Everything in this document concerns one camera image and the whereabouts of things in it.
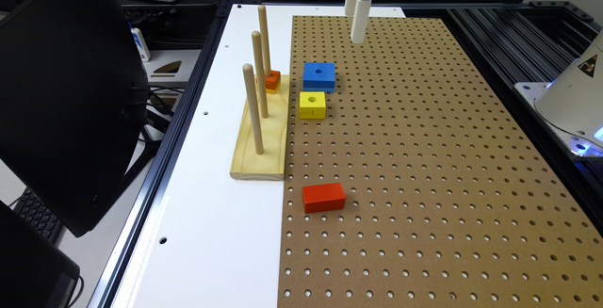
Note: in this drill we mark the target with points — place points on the yellow block with hole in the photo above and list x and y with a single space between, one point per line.
312 105

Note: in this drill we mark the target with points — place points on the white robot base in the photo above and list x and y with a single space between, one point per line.
571 105

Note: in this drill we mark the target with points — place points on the blue block with hole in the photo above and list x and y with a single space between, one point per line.
318 76

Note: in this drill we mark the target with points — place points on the orange block with hole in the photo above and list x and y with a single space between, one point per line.
274 75

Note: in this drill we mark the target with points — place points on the small yellow block under orange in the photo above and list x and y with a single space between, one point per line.
272 86

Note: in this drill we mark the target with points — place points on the red rectangular block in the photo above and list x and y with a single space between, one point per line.
325 197

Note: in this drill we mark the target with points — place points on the rear wooden peg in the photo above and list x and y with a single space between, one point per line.
263 21

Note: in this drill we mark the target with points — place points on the wooden peg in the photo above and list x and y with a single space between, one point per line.
263 21
260 74
252 101

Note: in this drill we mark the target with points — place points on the middle wooden peg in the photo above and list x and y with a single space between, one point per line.
260 74

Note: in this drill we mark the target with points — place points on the front wooden peg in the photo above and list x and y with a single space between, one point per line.
252 101

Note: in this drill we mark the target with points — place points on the brown perforated pegboard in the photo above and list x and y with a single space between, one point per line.
448 203

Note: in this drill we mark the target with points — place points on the white and blue device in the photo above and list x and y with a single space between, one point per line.
140 42

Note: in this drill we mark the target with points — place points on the large black monitor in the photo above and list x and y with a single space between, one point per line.
73 101

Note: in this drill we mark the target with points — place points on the black keyboard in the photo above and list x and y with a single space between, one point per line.
37 214

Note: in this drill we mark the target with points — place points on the black monitor corner lower left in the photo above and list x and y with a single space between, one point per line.
34 272

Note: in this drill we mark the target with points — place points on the black aluminium frame rails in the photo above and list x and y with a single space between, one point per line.
533 43

